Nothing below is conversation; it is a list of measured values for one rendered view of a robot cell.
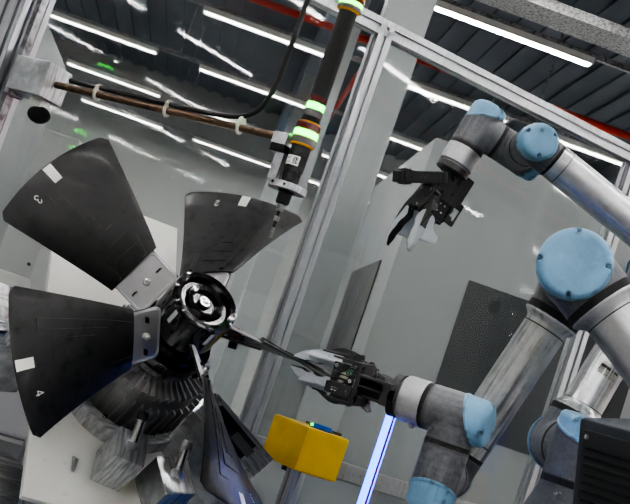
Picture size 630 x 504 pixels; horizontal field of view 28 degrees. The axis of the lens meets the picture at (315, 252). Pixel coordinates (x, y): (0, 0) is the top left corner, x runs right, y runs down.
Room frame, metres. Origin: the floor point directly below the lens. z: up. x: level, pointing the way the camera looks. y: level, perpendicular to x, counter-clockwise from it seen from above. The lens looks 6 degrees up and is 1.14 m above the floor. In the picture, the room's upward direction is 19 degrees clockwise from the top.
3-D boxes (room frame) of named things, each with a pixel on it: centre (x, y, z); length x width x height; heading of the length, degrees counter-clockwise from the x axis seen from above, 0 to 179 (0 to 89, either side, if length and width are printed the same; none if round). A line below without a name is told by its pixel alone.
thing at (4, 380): (2.07, 0.42, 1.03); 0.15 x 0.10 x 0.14; 27
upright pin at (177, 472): (2.12, 0.10, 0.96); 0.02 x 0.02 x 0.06
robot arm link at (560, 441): (2.48, -0.62, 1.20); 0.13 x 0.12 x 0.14; 4
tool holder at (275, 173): (2.16, 0.09, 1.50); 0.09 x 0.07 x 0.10; 62
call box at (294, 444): (2.58, -0.11, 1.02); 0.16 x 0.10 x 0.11; 27
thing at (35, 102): (2.44, 0.60, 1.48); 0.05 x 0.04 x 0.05; 62
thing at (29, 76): (2.46, 0.63, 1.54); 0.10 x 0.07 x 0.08; 62
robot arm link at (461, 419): (1.99, -0.30, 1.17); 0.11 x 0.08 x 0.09; 63
